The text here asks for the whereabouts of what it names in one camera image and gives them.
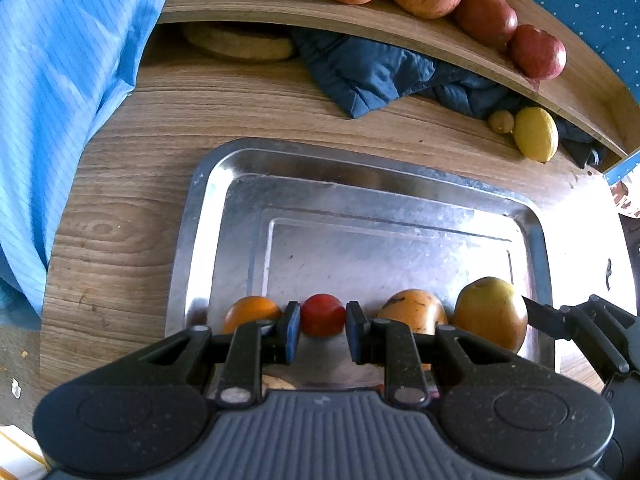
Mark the small orange tangerine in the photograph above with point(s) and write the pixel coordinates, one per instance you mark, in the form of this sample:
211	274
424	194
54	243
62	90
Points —
250	312

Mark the curved wooden shelf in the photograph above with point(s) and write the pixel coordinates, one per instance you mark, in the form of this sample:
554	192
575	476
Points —
450	45

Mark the blue white dotted fabric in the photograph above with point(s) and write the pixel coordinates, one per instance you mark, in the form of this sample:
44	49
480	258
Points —
585	5

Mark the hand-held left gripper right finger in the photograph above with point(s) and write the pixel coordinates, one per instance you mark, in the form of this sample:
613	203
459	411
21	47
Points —
356	332

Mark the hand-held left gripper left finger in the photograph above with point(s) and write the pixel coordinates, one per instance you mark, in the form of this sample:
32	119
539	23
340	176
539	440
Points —
292	332

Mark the light blue striped cloth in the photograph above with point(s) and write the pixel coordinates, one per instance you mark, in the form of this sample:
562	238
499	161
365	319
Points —
60	110

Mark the metal tray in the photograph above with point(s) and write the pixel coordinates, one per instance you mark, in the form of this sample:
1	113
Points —
350	240

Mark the brown green pear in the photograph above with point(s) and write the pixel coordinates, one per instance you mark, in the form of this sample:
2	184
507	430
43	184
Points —
490	312

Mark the yellow striped apple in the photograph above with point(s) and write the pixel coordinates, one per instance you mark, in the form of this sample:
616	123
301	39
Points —
410	310

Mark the pink patterned cloth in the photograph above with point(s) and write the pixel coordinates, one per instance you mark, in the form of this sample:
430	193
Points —
627	199

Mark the white yellow box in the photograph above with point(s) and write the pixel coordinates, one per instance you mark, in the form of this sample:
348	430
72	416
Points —
20	452

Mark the dark blue cloth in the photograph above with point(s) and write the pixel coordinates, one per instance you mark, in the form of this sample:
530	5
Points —
370	75

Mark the red cherry tomato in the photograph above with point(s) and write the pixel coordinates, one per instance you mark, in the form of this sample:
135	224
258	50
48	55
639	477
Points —
322	314

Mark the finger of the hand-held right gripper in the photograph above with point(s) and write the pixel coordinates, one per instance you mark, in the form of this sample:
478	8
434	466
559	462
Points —
542	316

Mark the small brown round fruit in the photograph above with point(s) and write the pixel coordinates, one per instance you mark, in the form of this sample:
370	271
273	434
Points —
501	121

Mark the round flat bread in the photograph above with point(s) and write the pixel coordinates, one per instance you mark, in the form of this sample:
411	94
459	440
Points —
237	42

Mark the yellow lemon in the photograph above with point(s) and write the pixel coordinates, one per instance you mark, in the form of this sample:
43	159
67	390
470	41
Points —
536	133

